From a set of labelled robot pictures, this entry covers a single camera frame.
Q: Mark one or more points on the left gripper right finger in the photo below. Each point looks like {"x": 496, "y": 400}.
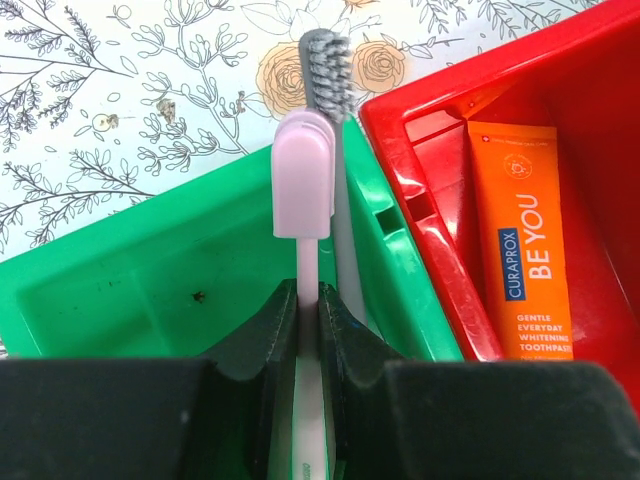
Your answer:
{"x": 398, "y": 418}

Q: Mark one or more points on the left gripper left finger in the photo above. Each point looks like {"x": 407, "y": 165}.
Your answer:
{"x": 223, "y": 414}

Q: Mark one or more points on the pink capped toothbrush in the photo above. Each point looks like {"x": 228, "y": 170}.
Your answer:
{"x": 302, "y": 175}

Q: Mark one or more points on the grey toothbrush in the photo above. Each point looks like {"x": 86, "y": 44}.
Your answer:
{"x": 326, "y": 65}

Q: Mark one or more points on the orange toothpaste tube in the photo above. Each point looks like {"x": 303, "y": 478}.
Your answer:
{"x": 517, "y": 188}

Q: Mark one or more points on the green bin with toothbrushes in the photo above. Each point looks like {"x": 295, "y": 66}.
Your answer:
{"x": 175, "y": 274}

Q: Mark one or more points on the floral patterned table mat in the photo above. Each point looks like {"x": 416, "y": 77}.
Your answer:
{"x": 105, "y": 104}

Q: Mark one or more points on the red plastic bin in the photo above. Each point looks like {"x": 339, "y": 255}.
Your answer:
{"x": 581, "y": 77}

